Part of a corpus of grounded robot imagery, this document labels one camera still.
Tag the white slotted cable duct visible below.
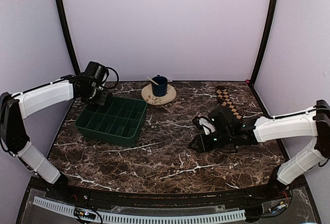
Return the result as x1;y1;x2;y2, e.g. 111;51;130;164
32;196;246;223

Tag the dark blue mug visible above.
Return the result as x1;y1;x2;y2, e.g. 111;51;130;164
152;75;168;97

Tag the black front rail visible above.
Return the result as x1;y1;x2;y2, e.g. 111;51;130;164
68;185;271;208

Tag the right black frame post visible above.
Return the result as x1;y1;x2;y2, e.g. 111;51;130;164
250;0;277;88

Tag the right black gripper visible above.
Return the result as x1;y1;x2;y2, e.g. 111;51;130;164
189;129;234;153

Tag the left camera black cable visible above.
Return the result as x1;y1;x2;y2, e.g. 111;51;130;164
103;66;120;90

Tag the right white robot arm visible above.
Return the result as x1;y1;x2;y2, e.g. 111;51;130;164
189;100;329;200

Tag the brown black checkered sock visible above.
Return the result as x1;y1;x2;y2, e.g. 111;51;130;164
216;86;242;120

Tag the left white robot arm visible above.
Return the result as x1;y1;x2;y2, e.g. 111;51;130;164
1;61;115;201

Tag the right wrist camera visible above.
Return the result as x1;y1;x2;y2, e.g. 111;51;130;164
192;116;216;135

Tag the left black frame post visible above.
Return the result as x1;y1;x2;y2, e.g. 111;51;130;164
55;0;81;75

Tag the wooden stick in mug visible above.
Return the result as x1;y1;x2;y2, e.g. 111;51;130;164
147;76;159;86

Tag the black frame post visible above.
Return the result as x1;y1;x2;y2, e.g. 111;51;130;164
250;0;277;88
55;0;81;75

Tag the green divided plastic tray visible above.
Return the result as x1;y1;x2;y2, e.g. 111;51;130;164
75;97;147;148

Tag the beige floral round mat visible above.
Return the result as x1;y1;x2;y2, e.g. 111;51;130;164
141;83;177;105

